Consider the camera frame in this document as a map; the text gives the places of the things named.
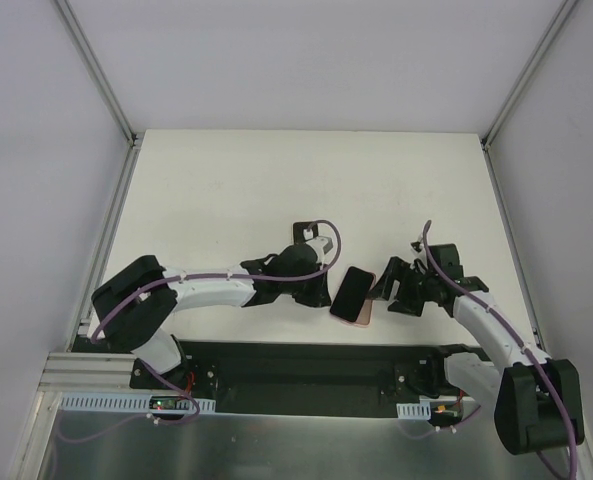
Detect purple smartphone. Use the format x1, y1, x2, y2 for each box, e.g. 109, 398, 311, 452
329, 266, 375, 324

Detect pink phone case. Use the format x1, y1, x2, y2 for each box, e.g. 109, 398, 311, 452
347, 267, 375, 326

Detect phone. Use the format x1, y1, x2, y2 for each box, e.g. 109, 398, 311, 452
292, 221, 320, 244

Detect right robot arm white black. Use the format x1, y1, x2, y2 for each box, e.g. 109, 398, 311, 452
367, 243, 585, 455

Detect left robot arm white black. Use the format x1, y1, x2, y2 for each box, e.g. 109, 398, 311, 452
91, 236, 334, 389

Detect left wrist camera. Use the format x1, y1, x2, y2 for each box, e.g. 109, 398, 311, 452
305, 236, 334, 263

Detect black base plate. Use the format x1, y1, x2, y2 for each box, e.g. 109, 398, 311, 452
70, 335, 497, 414

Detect right white cable duct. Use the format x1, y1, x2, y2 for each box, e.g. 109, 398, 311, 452
396, 401, 432, 421

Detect white cable duct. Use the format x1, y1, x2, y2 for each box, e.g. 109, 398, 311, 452
60, 393, 216, 415
396, 401, 432, 421

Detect front aluminium rail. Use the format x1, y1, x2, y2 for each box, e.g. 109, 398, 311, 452
38, 352, 136, 392

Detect left white cable duct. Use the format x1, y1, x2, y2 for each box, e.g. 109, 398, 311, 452
60, 393, 216, 415

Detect right aluminium frame post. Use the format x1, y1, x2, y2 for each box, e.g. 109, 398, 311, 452
481, 0, 582, 152

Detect aluminium frame post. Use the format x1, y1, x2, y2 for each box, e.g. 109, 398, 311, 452
51, 0, 140, 147
481, 0, 582, 152

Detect left aluminium frame post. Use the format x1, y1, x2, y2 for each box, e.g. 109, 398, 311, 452
51, 0, 140, 147

